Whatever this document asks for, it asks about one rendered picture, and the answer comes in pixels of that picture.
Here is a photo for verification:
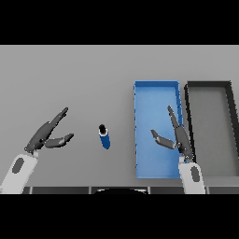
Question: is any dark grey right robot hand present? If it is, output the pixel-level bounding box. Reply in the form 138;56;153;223
150;105;195;163

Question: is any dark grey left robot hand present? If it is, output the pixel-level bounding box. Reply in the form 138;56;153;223
23;106;75;156

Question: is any blue rectangular bin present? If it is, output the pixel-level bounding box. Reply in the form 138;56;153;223
134;80;190;180

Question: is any dark grey rectangular bin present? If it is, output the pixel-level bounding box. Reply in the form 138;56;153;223
183;80;239;177

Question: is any blue pipe with dark end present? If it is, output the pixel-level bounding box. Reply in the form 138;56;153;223
98;123;111;150

